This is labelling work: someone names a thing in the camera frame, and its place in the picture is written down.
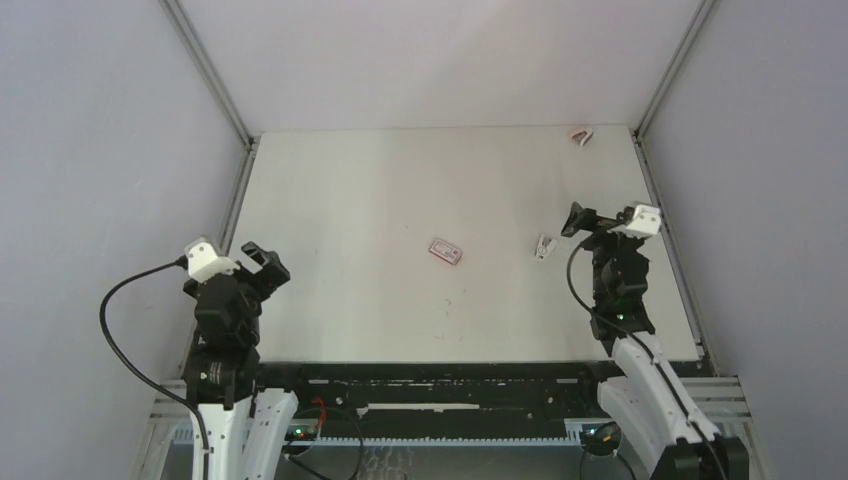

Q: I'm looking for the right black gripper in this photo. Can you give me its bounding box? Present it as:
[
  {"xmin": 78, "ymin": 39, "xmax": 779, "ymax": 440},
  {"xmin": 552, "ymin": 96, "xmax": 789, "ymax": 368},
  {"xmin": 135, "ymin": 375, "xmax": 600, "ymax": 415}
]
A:
[{"xmin": 563, "ymin": 202, "xmax": 643, "ymax": 303}]

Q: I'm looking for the red white staple box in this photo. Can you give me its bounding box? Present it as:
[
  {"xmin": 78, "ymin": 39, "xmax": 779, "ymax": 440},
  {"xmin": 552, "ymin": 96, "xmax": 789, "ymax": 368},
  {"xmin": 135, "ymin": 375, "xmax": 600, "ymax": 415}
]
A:
[{"xmin": 428, "ymin": 238, "xmax": 463, "ymax": 266}]

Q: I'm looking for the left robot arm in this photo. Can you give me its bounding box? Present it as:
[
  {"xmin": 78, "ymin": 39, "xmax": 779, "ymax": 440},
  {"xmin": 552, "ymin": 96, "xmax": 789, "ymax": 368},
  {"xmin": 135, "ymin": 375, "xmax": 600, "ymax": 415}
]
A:
[{"xmin": 183, "ymin": 237, "xmax": 313, "ymax": 479}]

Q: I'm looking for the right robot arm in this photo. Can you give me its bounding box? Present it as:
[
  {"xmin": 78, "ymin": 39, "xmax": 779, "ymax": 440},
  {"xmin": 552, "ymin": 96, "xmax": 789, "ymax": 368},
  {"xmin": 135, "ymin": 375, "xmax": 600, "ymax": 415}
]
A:
[{"xmin": 561, "ymin": 202, "xmax": 750, "ymax": 479}]

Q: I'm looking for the white grey stapler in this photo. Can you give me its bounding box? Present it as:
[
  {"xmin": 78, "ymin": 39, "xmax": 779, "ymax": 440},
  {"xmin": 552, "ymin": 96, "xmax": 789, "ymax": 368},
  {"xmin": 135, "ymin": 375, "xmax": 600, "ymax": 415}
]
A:
[{"xmin": 534, "ymin": 234, "xmax": 558, "ymax": 261}]

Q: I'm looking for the left green circuit board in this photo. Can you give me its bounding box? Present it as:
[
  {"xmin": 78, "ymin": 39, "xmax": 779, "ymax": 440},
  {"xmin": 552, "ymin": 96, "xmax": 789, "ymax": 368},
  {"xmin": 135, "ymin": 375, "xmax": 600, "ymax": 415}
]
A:
[{"xmin": 285, "ymin": 426, "xmax": 320, "ymax": 443}]

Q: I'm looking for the green circuit board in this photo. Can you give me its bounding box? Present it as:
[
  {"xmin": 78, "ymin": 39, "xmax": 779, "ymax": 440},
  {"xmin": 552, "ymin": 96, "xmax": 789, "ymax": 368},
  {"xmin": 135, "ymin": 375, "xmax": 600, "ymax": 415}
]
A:
[
  {"xmin": 285, "ymin": 426, "xmax": 320, "ymax": 443},
  {"xmin": 581, "ymin": 422, "xmax": 622, "ymax": 457}
]

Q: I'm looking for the right green circuit board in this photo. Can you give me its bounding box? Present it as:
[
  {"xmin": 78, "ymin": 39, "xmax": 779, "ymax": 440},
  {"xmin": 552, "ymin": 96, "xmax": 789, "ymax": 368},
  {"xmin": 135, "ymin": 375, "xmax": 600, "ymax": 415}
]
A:
[{"xmin": 581, "ymin": 422, "xmax": 622, "ymax": 457}]

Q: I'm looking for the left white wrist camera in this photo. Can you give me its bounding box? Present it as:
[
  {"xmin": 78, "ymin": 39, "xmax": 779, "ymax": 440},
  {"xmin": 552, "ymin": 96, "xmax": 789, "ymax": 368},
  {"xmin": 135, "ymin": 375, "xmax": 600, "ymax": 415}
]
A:
[{"xmin": 184, "ymin": 237, "xmax": 241, "ymax": 283}]

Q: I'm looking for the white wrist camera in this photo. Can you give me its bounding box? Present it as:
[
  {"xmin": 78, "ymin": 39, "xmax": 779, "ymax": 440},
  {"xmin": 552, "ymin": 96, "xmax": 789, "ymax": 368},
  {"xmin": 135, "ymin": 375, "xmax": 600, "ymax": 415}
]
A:
[
  {"xmin": 184, "ymin": 237, "xmax": 241, "ymax": 283},
  {"xmin": 617, "ymin": 203, "xmax": 662, "ymax": 239}
]

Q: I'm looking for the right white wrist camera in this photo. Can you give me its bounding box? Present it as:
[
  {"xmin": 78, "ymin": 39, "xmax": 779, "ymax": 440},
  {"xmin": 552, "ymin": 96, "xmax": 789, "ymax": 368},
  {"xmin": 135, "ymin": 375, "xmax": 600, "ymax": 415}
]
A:
[{"xmin": 617, "ymin": 203, "xmax": 662, "ymax": 239}]

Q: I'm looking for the right black camera cable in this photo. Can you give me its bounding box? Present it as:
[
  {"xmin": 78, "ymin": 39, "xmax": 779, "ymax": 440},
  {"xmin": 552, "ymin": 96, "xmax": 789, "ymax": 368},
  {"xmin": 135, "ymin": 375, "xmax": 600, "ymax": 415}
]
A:
[{"xmin": 566, "ymin": 238, "xmax": 730, "ymax": 480}]

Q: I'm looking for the black camera cable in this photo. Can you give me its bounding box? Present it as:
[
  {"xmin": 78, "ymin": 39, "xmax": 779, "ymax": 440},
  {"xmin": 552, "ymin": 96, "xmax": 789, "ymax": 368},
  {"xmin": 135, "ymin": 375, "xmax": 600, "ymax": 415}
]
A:
[
  {"xmin": 99, "ymin": 259, "xmax": 212, "ymax": 480},
  {"xmin": 566, "ymin": 238, "xmax": 730, "ymax": 480}
]

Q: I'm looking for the left black camera cable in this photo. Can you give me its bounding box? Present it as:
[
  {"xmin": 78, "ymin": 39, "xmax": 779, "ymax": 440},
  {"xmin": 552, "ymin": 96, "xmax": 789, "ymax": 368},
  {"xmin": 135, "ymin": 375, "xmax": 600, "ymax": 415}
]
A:
[{"xmin": 99, "ymin": 259, "xmax": 212, "ymax": 480}]

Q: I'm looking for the right aluminium frame post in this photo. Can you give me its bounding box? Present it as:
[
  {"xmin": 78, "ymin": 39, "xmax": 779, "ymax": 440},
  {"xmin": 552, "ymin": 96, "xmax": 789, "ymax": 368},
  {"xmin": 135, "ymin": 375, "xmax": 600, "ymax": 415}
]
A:
[{"xmin": 633, "ymin": 0, "xmax": 720, "ymax": 142}]

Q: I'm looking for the aluminium frame post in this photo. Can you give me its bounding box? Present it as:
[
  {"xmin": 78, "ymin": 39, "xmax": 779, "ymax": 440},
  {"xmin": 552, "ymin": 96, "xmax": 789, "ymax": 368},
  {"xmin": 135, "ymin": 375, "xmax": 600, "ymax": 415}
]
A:
[
  {"xmin": 159, "ymin": 0, "xmax": 254, "ymax": 151},
  {"xmin": 633, "ymin": 0, "xmax": 720, "ymax": 142}
]

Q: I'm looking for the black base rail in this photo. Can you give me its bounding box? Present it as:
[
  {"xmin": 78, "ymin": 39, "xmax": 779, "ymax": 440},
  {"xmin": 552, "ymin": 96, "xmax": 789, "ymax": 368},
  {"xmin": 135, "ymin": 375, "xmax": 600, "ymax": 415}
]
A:
[{"xmin": 259, "ymin": 361, "xmax": 622, "ymax": 440}]

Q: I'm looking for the white slotted cable duct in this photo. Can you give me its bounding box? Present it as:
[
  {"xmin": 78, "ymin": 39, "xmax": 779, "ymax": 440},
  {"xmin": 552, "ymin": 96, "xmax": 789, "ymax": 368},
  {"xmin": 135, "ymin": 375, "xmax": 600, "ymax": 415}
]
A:
[{"xmin": 170, "ymin": 423, "xmax": 591, "ymax": 448}]

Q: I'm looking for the left aluminium frame post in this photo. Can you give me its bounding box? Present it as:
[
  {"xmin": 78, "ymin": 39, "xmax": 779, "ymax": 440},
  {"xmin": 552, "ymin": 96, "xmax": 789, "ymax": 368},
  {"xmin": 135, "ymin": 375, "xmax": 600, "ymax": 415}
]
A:
[{"xmin": 159, "ymin": 0, "xmax": 254, "ymax": 151}]

